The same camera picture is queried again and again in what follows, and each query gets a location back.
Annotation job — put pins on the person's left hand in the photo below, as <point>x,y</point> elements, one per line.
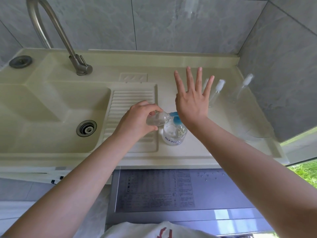
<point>135,121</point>

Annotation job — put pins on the person's right hand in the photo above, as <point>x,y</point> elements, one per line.
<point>193,104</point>

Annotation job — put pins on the small clear bottle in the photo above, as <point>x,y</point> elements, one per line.
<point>218,89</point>
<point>205,83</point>
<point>239,92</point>
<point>159,118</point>

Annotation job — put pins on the clear hand sanitizer pump bottle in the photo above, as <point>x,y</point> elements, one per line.
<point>174,135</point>

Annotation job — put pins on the person's left forearm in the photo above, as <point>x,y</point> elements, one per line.
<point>64,185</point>

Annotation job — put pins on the person's right forearm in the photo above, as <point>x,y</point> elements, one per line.
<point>255,173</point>

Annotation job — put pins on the person's white shirt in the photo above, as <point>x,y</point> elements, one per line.
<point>143,231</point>

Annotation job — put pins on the steel sink drain strainer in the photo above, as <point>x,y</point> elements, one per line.
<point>86,128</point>

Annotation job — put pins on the grey washing machine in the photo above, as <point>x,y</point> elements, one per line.
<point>218,195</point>

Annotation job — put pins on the cream sink with washboard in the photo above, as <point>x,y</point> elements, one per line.
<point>29,106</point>

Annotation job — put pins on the curved steel faucet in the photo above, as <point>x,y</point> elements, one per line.
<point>62,32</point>

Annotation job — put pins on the white cabinet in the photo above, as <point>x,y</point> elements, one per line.
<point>24,174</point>

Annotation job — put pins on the glass window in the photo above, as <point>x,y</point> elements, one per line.
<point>304,166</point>

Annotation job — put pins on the round steel hole cover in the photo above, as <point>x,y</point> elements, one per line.
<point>20,62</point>

